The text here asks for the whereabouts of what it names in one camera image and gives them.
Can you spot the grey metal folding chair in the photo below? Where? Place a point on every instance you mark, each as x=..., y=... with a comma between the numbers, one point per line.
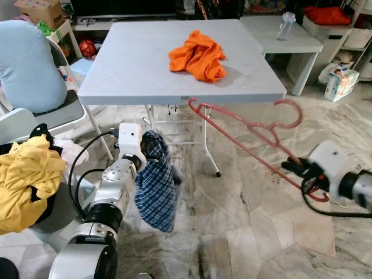
x=70, y=110

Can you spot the pale pink white cloth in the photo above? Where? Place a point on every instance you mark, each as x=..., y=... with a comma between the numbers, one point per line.
x=70, y=154

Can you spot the orange garment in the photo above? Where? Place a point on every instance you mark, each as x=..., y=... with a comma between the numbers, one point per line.
x=197, y=58

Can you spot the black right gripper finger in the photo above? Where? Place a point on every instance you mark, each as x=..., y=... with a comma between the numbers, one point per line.
x=292, y=166

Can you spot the pink clothes hanger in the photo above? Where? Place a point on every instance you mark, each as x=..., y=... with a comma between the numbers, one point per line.
x=268, y=136

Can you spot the black television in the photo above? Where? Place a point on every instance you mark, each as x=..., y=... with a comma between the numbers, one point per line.
x=122, y=7

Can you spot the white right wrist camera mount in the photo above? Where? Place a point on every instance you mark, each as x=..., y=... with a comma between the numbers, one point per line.
x=331, y=165

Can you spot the blue plaid garment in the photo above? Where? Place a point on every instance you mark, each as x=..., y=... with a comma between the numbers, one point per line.
x=156, y=192

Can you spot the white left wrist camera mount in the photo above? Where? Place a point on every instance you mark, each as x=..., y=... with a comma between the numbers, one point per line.
x=131, y=139

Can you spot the cardboard box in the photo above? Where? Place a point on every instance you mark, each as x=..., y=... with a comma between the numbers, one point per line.
x=40, y=9

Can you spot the clear plastic bottle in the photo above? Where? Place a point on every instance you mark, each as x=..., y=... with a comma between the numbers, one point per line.
x=286, y=26

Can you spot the red cloth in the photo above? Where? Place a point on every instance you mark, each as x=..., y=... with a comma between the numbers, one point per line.
x=328, y=14

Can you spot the yellow polo shirt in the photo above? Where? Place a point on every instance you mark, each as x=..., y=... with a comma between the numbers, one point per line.
x=26, y=186

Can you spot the red ball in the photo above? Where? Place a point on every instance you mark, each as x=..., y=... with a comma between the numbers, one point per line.
x=87, y=48

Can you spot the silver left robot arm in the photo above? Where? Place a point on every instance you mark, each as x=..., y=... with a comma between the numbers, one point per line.
x=99, y=215

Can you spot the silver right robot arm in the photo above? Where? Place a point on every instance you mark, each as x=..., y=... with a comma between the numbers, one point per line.
x=357, y=189

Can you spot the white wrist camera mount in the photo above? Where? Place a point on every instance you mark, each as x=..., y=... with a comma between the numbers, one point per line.
x=331, y=165
x=131, y=139

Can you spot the white plastic chair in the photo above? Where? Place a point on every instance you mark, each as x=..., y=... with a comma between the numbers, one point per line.
x=14, y=125

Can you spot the small green toy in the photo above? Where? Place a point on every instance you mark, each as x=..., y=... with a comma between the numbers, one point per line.
x=51, y=29

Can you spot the small white table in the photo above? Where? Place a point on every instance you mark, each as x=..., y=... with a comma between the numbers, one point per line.
x=285, y=46

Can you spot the grey folding table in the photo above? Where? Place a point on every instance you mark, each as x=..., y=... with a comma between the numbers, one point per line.
x=186, y=64

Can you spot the packaged tissue pack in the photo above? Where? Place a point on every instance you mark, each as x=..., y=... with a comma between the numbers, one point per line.
x=342, y=81

